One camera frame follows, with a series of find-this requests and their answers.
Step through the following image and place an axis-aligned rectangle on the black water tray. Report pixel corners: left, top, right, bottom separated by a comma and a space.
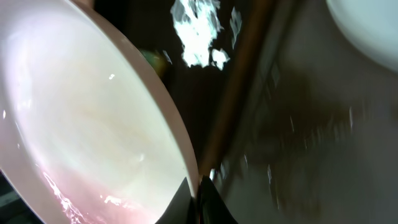
93, 0, 232, 160

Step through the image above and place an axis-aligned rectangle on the teal yellow sponge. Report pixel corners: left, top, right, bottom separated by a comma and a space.
140, 49, 167, 78

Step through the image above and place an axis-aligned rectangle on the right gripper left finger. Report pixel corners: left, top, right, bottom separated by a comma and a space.
155, 178, 197, 224

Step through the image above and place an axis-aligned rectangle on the white plate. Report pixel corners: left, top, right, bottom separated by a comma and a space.
326, 0, 397, 72
1, 0, 198, 223

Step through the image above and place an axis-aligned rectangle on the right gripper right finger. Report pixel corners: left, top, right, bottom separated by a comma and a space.
198, 175, 238, 224

